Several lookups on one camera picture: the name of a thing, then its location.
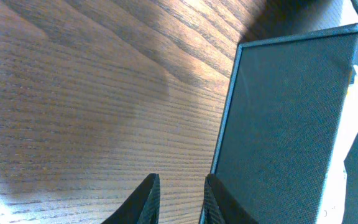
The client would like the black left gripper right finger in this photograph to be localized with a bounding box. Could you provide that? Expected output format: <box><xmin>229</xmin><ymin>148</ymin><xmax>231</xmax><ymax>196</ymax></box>
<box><xmin>202</xmin><ymin>174</ymin><xmax>258</xmax><ymax>224</ymax></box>

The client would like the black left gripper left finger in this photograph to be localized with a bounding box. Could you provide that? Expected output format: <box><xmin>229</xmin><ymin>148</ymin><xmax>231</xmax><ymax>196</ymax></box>
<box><xmin>102</xmin><ymin>173</ymin><xmax>160</xmax><ymax>224</ymax></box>

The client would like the black gift box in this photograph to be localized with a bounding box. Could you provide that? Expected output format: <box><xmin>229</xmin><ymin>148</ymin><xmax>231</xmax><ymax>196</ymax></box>
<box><xmin>209</xmin><ymin>0</ymin><xmax>358</xmax><ymax>223</ymax></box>

